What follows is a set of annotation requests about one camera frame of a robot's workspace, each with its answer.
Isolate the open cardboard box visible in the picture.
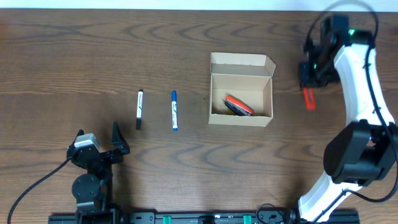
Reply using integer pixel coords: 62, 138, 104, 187
208, 52, 276, 127

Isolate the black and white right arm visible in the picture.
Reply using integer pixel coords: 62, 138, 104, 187
286, 14, 397, 223

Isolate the blue cap whiteboard marker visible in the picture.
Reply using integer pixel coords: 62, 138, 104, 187
172, 90, 178, 131

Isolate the black cap whiteboard marker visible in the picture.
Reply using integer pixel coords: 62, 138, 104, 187
136, 89, 144, 130

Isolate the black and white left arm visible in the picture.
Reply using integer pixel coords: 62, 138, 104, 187
67, 122, 130, 224

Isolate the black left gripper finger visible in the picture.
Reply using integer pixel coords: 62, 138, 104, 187
111, 121, 129, 154
74, 129, 85, 146

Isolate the black mounting rail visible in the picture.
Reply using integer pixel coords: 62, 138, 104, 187
48, 210, 361, 224

